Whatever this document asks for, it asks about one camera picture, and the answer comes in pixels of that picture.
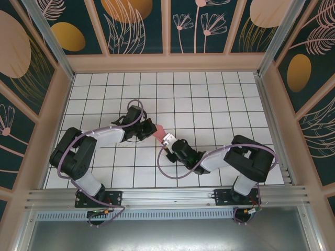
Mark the pink cloth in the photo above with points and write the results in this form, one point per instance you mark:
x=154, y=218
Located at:
x=159, y=133

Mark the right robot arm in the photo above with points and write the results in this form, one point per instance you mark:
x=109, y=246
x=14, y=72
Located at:
x=248, y=159

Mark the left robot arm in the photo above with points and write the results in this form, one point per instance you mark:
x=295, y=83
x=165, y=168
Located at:
x=73, y=151

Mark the grey metal sheet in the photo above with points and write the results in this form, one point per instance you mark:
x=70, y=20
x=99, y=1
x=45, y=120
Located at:
x=167, y=235

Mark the small controller board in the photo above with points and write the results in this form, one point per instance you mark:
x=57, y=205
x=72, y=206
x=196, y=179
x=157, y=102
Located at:
x=100, y=212
x=252, y=211

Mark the aluminium mounting rail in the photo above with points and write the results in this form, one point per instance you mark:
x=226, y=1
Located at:
x=167, y=197

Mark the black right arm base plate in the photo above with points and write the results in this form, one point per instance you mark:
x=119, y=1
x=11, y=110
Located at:
x=222, y=198

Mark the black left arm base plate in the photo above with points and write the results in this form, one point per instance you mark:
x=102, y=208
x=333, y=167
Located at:
x=115, y=197

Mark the aluminium side rail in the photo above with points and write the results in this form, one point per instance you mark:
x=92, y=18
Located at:
x=267, y=104

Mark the aluminium frame post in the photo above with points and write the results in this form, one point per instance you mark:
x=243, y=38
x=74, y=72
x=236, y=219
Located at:
x=51, y=44
x=278, y=39

